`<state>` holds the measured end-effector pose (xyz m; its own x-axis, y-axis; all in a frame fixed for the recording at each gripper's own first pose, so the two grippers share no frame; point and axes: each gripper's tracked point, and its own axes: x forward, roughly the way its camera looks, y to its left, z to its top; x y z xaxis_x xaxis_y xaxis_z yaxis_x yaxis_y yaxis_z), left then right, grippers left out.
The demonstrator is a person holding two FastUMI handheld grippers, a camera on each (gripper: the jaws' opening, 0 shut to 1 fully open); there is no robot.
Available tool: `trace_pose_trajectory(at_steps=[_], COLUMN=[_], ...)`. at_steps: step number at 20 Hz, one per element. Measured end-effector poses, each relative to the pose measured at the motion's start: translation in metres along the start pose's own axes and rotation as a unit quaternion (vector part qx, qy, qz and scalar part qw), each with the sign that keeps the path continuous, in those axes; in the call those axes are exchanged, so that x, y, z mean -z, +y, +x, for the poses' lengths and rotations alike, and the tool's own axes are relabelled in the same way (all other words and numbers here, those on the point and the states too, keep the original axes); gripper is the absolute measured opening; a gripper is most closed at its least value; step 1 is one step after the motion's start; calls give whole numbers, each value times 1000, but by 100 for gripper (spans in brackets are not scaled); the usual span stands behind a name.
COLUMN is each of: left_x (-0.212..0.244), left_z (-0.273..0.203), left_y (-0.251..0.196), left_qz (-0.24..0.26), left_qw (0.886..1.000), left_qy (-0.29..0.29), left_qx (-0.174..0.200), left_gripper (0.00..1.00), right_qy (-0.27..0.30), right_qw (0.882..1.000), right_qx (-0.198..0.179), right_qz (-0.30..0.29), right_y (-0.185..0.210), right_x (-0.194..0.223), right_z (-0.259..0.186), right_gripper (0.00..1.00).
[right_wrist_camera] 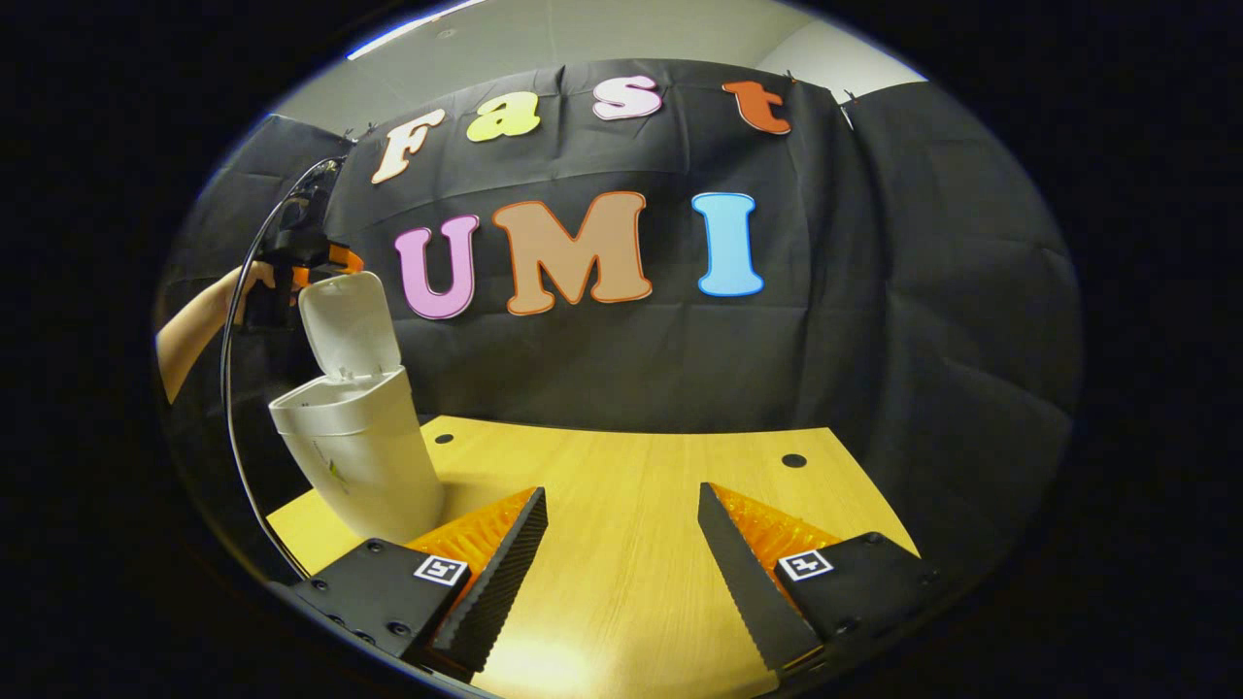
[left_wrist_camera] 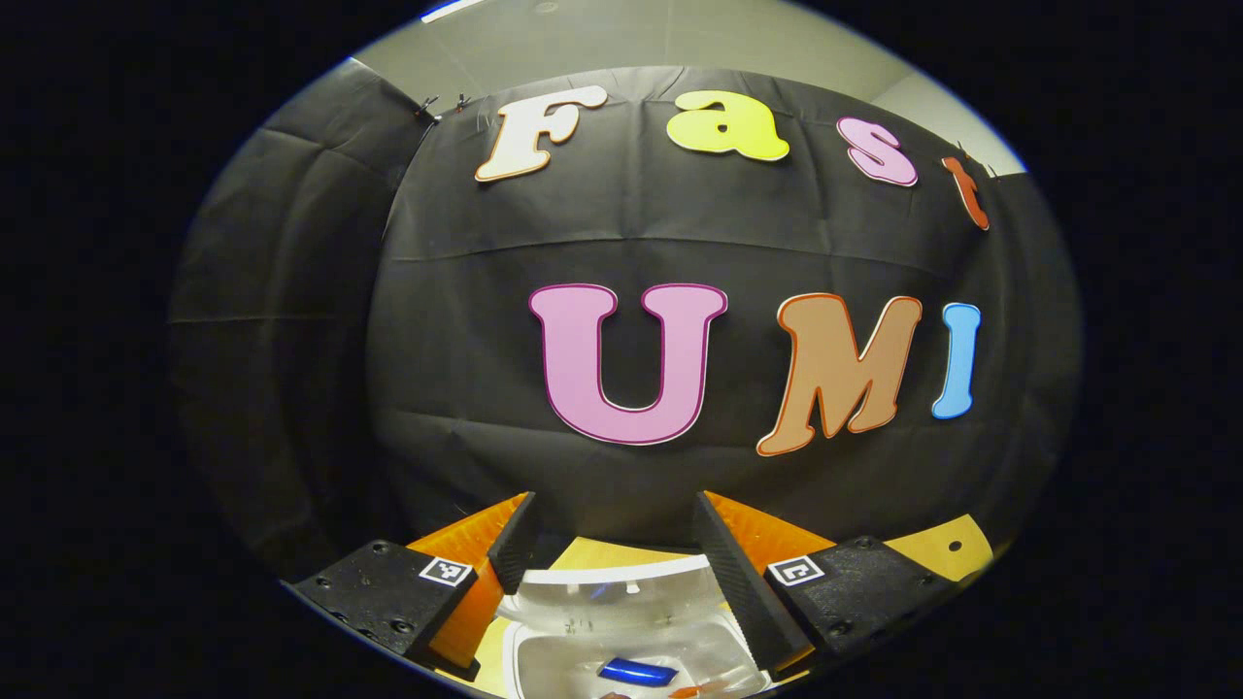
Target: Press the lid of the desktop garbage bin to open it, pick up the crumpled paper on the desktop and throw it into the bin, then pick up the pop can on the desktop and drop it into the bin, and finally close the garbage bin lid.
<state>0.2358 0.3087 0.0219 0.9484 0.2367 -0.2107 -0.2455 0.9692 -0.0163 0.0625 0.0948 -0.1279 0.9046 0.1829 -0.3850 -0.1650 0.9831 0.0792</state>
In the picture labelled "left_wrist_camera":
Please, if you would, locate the black backdrop cloth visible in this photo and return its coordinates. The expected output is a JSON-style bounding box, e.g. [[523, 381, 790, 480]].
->
[[167, 58, 1084, 583]]

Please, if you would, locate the wooden desktop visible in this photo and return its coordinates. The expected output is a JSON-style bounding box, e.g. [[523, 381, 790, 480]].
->
[[437, 515, 995, 699]]

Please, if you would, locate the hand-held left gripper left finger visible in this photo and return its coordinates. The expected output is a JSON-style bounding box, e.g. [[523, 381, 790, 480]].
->
[[291, 491, 539, 683]]

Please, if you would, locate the white desktop garbage bin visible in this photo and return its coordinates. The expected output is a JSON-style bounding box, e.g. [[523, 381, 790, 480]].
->
[[495, 553, 774, 699]]

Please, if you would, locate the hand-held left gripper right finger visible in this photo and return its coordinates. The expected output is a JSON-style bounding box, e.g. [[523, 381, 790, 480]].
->
[[691, 490, 949, 682]]

